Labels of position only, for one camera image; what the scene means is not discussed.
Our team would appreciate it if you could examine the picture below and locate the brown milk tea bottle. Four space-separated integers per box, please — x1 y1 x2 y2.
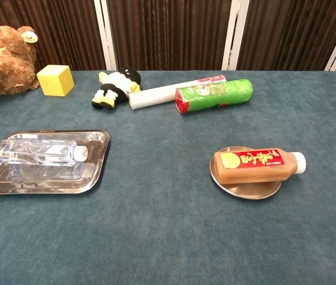
214 148 308 184

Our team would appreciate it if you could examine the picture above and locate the clear plastic water bottle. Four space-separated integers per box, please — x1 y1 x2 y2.
0 138 89 167

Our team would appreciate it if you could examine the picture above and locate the white cling film roll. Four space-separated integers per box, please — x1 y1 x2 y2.
128 74 227 111

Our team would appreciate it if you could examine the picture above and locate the green chips can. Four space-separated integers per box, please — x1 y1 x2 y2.
175 78 253 115

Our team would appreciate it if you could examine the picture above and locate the rectangular steel tray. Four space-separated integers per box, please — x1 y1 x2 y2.
0 129 111 196

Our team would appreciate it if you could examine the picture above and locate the black white penguin plush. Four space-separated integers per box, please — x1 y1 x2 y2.
91 66 142 110

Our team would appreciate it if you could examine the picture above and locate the round steel plate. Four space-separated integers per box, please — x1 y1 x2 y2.
209 145 283 200

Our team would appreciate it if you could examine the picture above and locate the yellow cube block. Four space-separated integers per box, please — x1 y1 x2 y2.
36 64 75 97

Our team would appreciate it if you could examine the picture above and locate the brown teddy bear plush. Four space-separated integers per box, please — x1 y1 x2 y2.
0 25 40 102

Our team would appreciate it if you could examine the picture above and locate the brown folding screen white frame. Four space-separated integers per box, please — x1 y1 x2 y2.
0 0 336 71

